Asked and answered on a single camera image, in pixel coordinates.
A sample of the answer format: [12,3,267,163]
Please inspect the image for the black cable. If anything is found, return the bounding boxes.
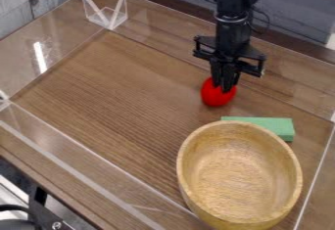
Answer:
[0,204,36,230]

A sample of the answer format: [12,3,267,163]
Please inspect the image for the red plush strawberry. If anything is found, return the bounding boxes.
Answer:
[200,77,236,107]

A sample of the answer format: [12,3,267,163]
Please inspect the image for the clear acrylic front wall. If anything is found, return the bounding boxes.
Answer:
[0,92,208,230]

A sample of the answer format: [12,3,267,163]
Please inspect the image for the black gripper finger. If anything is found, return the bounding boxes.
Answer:
[209,59,223,87]
[223,64,239,92]

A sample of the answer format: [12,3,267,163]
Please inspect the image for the clear acrylic corner bracket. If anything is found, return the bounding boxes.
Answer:
[83,0,128,30]

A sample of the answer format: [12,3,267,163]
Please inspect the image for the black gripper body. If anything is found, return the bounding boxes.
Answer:
[193,35,267,77]

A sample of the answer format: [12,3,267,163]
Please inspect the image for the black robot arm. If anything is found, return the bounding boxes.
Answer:
[193,0,266,93]

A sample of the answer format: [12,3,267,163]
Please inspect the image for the oval wooden bowl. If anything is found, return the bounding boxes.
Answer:
[176,120,303,230]

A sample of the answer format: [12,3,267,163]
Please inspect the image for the black metal table bracket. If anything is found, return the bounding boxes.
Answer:
[29,186,75,230]

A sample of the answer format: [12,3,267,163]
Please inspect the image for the green foam block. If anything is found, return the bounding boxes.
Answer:
[222,116,296,142]

